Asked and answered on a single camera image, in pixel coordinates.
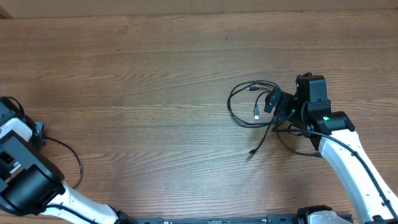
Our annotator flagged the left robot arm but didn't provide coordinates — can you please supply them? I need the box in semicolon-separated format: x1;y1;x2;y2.
1;96;135;224

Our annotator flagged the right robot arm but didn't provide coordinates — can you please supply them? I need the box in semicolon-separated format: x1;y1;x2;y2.
264;72;397;223

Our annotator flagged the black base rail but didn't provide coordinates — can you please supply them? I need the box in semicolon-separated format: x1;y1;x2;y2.
134;213;305;224

